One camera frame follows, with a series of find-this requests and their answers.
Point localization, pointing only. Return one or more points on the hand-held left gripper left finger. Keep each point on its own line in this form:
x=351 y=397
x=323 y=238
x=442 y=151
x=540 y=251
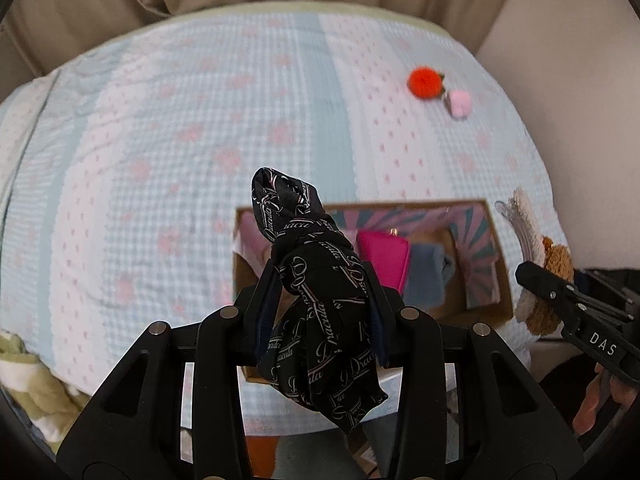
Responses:
x=264 y=325

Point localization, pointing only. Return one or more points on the blue checkered floral blanket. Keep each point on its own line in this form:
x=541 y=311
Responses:
x=175 y=135

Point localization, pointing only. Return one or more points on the cardboard box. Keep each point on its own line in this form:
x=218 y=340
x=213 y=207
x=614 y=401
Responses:
x=480 y=260

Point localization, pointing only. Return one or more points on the person's right hand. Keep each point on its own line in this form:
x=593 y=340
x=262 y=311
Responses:
x=597 y=400

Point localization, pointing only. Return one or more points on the grey sock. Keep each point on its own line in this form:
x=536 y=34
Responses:
x=427 y=275

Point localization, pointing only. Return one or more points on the pink plush cube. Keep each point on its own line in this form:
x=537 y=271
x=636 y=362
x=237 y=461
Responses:
x=460 y=102

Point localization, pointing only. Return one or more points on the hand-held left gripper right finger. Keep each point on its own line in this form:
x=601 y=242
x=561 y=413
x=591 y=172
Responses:
x=382 y=345

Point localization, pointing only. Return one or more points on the magenta pouch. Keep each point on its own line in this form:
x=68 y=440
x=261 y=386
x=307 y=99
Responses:
x=382 y=260

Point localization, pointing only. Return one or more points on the light green mattress sheet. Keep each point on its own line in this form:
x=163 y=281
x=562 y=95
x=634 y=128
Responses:
x=310 y=7

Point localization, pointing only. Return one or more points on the black printed cloth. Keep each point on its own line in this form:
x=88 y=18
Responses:
x=320 y=285

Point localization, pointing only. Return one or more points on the orange pompom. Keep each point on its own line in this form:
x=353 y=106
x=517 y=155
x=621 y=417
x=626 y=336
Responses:
x=425 y=82

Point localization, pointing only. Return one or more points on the green and white blanket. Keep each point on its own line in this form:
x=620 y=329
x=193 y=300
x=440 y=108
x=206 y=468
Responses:
x=35 y=390

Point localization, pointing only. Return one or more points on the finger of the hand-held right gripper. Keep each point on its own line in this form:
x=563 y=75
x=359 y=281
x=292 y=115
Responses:
x=542 y=280

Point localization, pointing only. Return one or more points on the dusty pink cloth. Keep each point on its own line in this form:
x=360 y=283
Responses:
x=252 y=242

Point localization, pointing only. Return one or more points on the brown bear plush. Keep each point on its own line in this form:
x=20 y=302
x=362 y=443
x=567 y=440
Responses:
x=557 y=260

